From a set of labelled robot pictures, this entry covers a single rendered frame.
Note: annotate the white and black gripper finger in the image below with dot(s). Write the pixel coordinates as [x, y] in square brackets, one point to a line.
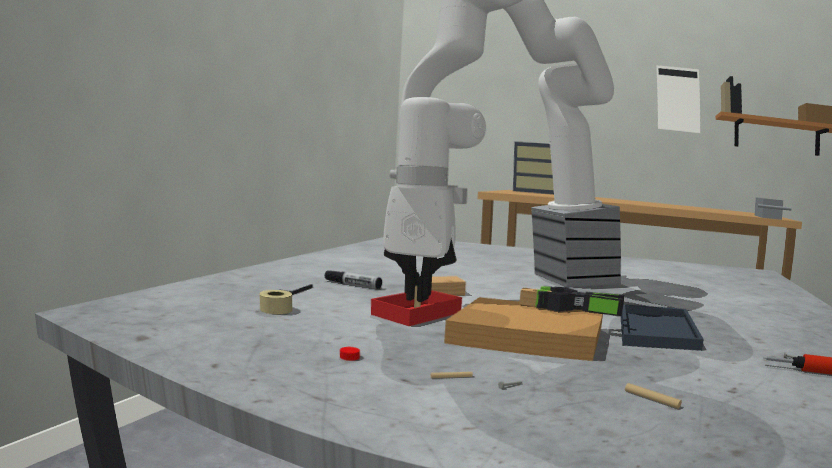
[429, 267]
[408, 266]

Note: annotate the red short cylinder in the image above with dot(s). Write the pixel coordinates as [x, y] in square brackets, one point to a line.
[349, 353]

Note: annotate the small wooden block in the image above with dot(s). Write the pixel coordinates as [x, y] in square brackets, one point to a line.
[528, 296]

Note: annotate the light brown wooden block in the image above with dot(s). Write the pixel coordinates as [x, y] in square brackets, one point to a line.
[449, 284]

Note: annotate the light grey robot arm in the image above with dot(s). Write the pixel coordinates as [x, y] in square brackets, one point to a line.
[430, 126]

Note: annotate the white marker pen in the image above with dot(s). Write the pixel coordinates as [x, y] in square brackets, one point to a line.
[354, 279]

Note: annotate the red rectangular tray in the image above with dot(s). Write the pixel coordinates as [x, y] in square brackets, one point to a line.
[397, 309]

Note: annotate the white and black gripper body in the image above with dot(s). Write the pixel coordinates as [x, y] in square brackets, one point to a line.
[419, 222]

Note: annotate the light brown wooden board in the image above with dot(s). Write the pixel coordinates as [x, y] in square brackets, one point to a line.
[505, 325]

